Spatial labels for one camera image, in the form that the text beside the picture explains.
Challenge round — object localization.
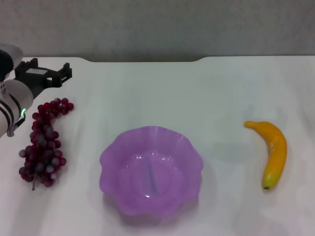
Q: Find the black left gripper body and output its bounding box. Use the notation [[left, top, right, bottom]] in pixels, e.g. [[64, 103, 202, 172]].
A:
[[14, 60, 54, 100]]

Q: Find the purple wavy plastic bowl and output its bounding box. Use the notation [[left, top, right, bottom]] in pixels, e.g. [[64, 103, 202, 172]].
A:
[[99, 125, 204, 218]]

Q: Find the yellow banana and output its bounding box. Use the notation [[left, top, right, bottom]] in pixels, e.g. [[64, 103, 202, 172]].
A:
[[244, 120, 288, 190]]

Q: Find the red grape bunch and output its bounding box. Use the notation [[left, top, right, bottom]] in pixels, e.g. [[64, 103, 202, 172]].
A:
[[18, 97, 74, 191]]

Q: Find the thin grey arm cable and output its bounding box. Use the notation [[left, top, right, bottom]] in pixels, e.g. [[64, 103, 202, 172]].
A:
[[6, 117, 26, 137]]

